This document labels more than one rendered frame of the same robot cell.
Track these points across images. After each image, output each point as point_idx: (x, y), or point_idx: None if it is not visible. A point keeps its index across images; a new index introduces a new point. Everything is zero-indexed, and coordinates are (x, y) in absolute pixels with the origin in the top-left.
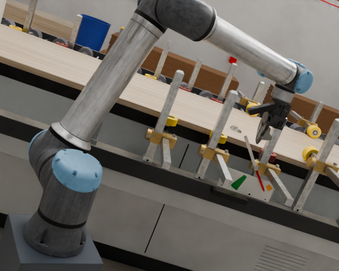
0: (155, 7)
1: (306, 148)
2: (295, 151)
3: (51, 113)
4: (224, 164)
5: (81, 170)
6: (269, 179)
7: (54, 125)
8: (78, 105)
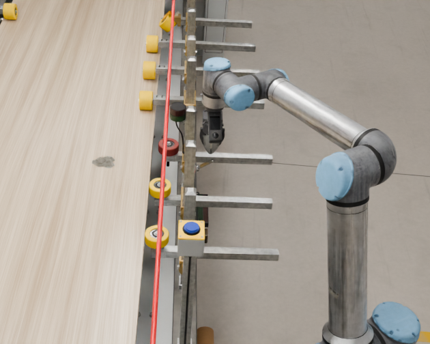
0: (379, 182)
1: (142, 100)
2: (116, 111)
3: None
4: (226, 198)
5: (411, 315)
6: (213, 162)
7: (362, 342)
8: (364, 308)
